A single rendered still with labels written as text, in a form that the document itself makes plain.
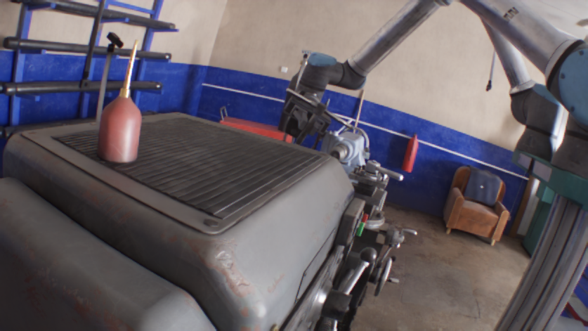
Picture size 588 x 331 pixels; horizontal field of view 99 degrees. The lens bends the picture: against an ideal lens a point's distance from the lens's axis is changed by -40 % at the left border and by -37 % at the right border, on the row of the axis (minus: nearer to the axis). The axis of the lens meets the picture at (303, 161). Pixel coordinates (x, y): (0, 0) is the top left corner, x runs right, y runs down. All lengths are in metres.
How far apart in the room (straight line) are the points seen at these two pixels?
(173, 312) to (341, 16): 5.63
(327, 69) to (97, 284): 1.06
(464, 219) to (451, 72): 2.17
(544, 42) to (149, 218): 0.78
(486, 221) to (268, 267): 4.87
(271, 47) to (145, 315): 5.81
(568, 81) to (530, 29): 0.16
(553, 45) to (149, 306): 0.81
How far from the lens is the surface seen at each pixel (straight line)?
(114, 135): 0.47
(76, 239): 0.39
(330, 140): 2.41
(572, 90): 0.74
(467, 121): 5.66
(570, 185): 0.87
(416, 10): 1.19
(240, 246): 0.36
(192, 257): 0.34
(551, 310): 1.19
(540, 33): 0.82
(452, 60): 5.66
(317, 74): 1.24
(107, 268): 0.35
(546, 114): 1.35
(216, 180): 0.48
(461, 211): 5.05
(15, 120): 3.67
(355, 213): 0.70
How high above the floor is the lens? 1.49
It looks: 13 degrees down
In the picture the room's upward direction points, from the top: 14 degrees clockwise
